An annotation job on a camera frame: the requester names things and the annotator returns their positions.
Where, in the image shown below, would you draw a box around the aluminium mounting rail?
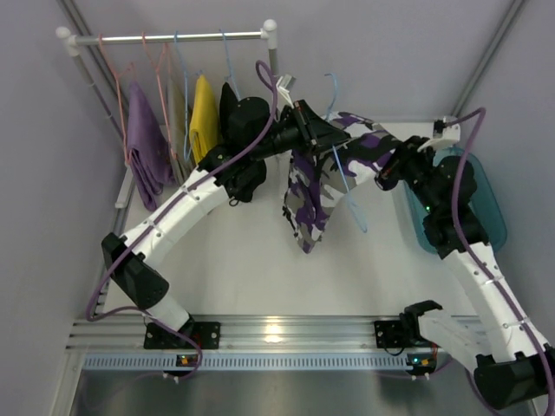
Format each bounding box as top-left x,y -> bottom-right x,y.
65,315 -> 483,376

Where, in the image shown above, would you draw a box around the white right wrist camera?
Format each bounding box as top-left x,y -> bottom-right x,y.
417,117 -> 460,153

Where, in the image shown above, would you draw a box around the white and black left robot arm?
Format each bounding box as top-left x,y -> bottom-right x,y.
101,97 -> 350,338

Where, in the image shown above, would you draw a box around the grey trousers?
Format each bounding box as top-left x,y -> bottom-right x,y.
166,78 -> 193,185

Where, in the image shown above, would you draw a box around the pink wire hanger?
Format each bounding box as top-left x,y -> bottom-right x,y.
97,33 -> 136,166
140,32 -> 177,160

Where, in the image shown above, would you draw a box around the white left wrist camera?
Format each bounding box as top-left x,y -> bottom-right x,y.
276,74 -> 297,107

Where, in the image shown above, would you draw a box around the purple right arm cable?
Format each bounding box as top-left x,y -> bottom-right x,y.
441,107 -> 555,413

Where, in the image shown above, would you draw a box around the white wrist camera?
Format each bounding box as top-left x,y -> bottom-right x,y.
417,117 -> 460,153
276,74 -> 297,107

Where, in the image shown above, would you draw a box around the black trousers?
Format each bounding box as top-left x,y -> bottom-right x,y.
219,83 -> 270,206

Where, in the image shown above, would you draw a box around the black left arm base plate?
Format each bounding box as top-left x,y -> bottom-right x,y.
143,322 -> 221,350

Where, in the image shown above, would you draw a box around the white and metal clothes rack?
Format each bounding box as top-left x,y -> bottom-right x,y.
55,18 -> 291,209

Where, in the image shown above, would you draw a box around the purple camouflage trousers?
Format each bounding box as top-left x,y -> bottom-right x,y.
283,112 -> 401,254

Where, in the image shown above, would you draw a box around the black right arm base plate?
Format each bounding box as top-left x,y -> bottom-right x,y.
374,320 -> 431,349

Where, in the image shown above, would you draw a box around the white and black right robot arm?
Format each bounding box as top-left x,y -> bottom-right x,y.
375,136 -> 554,415

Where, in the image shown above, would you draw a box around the teal plastic bin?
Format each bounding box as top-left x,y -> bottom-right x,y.
404,153 -> 507,254

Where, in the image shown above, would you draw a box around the yellow trousers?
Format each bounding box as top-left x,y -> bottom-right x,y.
189,75 -> 220,164

